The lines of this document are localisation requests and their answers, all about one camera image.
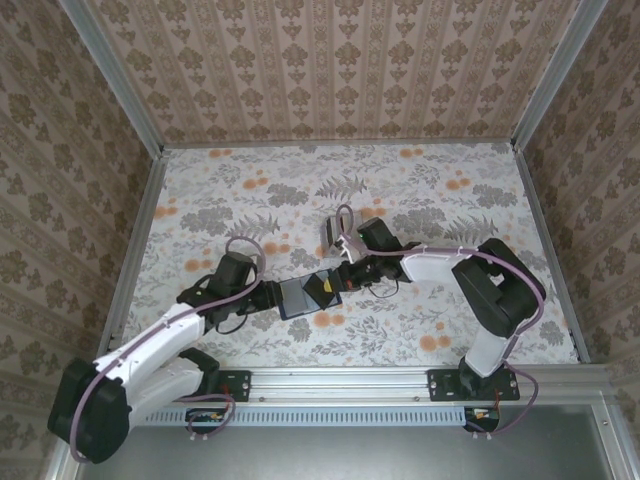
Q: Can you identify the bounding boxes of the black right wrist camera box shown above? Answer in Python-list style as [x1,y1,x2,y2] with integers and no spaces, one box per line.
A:
[347,262,374,290]

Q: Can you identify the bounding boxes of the thin black left camera cable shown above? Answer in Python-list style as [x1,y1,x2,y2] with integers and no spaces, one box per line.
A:
[214,309,251,335]

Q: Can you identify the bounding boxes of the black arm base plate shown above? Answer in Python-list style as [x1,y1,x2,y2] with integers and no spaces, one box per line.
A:
[162,369,251,403]
[428,368,521,403]

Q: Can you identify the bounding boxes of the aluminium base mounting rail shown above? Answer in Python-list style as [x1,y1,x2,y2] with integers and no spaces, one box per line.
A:
[74,364,621,407]

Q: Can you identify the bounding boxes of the grey slotted cable duct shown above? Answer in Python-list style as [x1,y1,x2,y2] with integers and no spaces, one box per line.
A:
[92,405,501,429]

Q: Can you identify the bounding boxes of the black credit card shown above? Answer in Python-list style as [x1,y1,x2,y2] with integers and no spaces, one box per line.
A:
[303,271,337,307]

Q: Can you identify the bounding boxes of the blue card holder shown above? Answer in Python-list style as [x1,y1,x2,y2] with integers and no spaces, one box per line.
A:
[276,269,345,321]

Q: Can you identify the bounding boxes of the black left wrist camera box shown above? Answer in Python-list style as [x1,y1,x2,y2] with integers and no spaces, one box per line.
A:
[247,282,269,314]

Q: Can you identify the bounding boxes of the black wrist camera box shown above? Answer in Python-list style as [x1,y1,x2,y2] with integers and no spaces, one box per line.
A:
[347,262,374,290]
[247,282,269,314]

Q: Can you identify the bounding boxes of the aluminium table side rail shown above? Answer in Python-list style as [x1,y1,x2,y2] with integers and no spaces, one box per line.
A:
[512,142,594,366]
[94,147,169,369]

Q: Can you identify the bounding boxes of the thin black camera cable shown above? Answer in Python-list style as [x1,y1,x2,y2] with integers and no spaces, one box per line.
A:
[362,279,401,300]
[214,309,251,335]

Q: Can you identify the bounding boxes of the grey metal panel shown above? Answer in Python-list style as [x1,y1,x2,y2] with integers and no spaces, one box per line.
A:
[44,402,626,480]

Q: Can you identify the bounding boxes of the floral patterned table cover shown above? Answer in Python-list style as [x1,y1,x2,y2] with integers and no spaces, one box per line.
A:
[107,143,581,369]

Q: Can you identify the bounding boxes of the thin black right camera cable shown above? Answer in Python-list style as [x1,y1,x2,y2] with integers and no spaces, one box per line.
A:
[362,279,401,300]

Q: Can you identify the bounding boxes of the aluminium table end rail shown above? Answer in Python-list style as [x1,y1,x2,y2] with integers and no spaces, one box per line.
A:
[159,138,519,151]

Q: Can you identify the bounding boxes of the aluminium frame post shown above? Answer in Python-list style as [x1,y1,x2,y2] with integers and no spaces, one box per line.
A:
[509,0,609,151]
[59,0,166,156]

